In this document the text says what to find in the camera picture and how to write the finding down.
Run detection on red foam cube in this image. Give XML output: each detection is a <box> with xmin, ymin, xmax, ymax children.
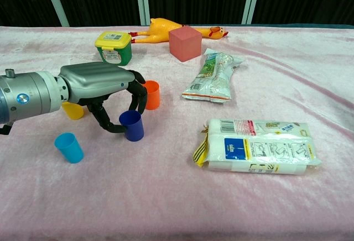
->
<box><xmin>168</xmin><ymin>25</ymin><xmax>202</xmax><ymax>63</ymax></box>

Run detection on pink velvet tablecloth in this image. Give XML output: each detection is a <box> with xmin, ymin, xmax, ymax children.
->
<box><xmin>0</xmin><ymin>25</ymin><xmax>354</xmax><ymax>241</ymax></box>

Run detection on orange plastic cup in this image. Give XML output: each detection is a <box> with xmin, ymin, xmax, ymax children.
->
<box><xmin>143</xmin><ymin>80</ymin><xmax>160</xmax><ymax>111</ymax></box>

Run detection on green container with yellow lid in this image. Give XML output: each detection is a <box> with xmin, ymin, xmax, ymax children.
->
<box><xmin>94</xmin><ymin>31</ymin><xmax>132</xmax><ymax>66</ymax></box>

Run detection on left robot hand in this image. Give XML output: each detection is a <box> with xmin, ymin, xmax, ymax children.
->
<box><xmin>59</xmin><ymin>61</ymin><xmax>148</xmax><ymax>134</ymax></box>

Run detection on white plastic-wrapped tissue pack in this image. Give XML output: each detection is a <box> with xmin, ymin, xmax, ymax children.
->
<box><xmin>192</xmin><ymin>118</ymin><xmax>322</xmax><ymax>175</ymax></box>

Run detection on yellow plastic cup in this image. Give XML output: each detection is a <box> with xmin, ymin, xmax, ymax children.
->
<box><xmin>61</xmin><ymin>101</ymin><xmax>85</xmax><ymax>121</ymax></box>

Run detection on white frame post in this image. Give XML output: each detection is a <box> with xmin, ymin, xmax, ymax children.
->
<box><xmin>134</xmin><ymin>0</ymin><xmax>151</xmax><ymax>27</ymax></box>
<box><xmin>241</xmin><ymin>0</ymin><xmax>263</xmax><ymax>25</ymax></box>
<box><xmin>41</xmin><ymin>0</ymin><xmax>70</xmax><ymax>28</ymax></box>

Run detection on dark blue plastic cup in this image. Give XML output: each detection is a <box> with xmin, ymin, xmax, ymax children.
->
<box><xmin>118</xmin><ymin>110</ymin><xmax>144</xmax><ymax>142</ymax></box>

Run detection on green and white snack bag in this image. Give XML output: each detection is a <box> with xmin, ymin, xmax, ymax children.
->
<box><xmin>181</xmin><ymin>48</ymin><xmax>246</xmax><ymax>104</ymax></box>

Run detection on light blue plastic cup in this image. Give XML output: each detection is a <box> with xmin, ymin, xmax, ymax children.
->
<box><xmin>54</xmin><ymin>132</ymin><xmax>85</xmax><ymax>164</ymax></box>

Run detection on yellow rubber chicken toy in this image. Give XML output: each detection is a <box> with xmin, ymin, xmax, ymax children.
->
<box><xmin>128</xmin><ymin>18</ymin><xmax>229</xmax><ymax>44</ymax></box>

